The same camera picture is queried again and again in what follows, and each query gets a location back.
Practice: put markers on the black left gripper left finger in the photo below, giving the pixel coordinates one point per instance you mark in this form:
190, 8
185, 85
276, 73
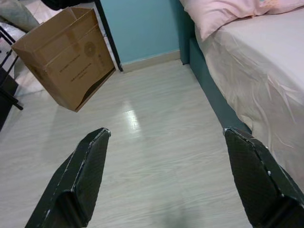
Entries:
78, 180

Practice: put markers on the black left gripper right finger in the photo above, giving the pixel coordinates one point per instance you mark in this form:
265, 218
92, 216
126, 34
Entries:
261, 185

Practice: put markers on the pink pillow with dots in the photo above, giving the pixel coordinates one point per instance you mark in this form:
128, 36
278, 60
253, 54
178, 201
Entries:
221, 12

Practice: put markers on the bed mattress with beige sheet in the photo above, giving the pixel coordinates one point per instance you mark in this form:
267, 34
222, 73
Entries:
261, 71

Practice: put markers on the brown cardboard trash box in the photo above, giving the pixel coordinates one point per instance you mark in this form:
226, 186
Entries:
66, 61

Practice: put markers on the black folding chair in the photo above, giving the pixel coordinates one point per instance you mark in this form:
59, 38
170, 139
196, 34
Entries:
6, 83

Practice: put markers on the teal upholstered headboard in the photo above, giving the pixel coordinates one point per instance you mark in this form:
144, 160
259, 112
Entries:
184, 35

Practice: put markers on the black suitcase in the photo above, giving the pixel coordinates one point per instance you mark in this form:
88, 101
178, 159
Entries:
69, 2

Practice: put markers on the grey beige garment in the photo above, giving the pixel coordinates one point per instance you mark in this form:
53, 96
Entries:
16, 13

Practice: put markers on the teal bed frame base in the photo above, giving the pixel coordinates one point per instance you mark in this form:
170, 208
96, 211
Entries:
211, 90

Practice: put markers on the black door frame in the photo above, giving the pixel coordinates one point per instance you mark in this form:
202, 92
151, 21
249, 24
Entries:
109, 35

